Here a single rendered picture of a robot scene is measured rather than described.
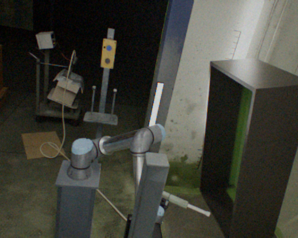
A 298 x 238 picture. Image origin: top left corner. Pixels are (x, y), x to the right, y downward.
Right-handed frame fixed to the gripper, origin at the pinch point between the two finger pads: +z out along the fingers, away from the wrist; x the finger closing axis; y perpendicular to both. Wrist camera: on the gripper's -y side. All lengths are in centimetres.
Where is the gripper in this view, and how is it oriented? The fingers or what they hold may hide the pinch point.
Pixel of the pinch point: (164, 198)
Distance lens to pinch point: 223.1
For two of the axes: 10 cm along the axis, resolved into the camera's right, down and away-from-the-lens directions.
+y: -2.1, 8.9, 4.1
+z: 2.9, -3.5, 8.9
